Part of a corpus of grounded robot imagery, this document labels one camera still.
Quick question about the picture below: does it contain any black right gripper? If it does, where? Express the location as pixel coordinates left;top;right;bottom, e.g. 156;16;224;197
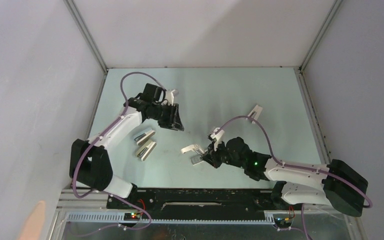
201;138;246;169

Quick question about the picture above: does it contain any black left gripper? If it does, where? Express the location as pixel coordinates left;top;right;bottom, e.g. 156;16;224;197
151;102;184;131

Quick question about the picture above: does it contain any grey staple strip block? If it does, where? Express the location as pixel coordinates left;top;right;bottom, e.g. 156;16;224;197
190;155;204;166

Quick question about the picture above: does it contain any white small stapler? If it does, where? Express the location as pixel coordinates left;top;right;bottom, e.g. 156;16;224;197
180;144;206;156

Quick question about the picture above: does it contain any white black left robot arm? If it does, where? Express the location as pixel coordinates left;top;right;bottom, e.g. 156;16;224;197
69;83;184;208

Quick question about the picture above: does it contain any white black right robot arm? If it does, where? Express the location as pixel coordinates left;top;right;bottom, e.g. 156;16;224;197
201;137;368;217

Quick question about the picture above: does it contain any white open stapler right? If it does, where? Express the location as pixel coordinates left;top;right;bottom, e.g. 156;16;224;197
247;104;263;121

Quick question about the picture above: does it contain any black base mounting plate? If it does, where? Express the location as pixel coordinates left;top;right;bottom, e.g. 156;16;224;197
106;188;289;222

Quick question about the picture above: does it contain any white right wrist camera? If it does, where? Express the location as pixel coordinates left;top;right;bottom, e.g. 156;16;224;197
208;127;225;151

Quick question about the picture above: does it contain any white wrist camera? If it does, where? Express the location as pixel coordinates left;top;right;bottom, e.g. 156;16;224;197
162;89;179;106
208;127;225;151

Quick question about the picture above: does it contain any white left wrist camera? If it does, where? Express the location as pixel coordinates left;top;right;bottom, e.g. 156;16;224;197
162;89;179;106

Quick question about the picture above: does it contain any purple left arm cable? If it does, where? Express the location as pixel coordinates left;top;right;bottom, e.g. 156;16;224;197
71;71;166;200

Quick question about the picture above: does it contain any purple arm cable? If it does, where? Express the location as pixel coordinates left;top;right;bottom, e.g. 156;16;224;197
216;115;374;210
71;71;166;200

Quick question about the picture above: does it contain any white slotted cable duct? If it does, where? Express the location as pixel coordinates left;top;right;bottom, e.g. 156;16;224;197
65;211;275;225

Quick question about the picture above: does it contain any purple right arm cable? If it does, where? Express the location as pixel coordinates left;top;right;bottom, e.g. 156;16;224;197
216;115;374;210

